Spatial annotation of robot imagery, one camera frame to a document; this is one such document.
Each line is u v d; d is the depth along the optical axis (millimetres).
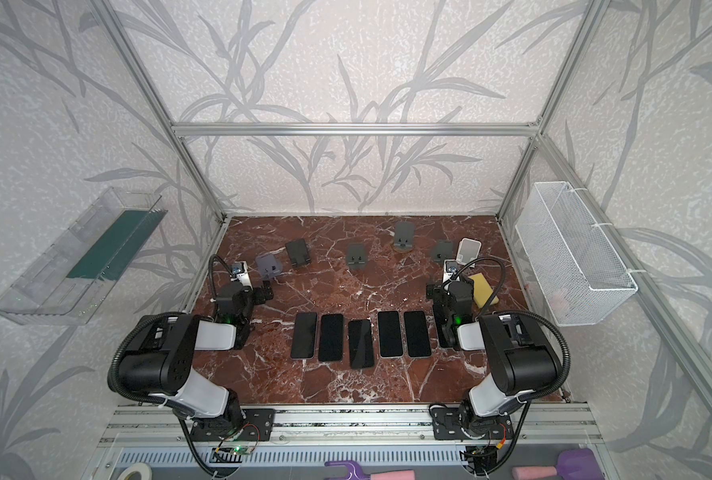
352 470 681
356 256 1050
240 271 813
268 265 1014
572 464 685
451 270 803
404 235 1146
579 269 616
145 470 680
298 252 1048
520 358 455
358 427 753
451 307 751
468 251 1029
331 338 888
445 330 733
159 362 450
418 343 872
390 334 905
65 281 641
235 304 724
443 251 1083
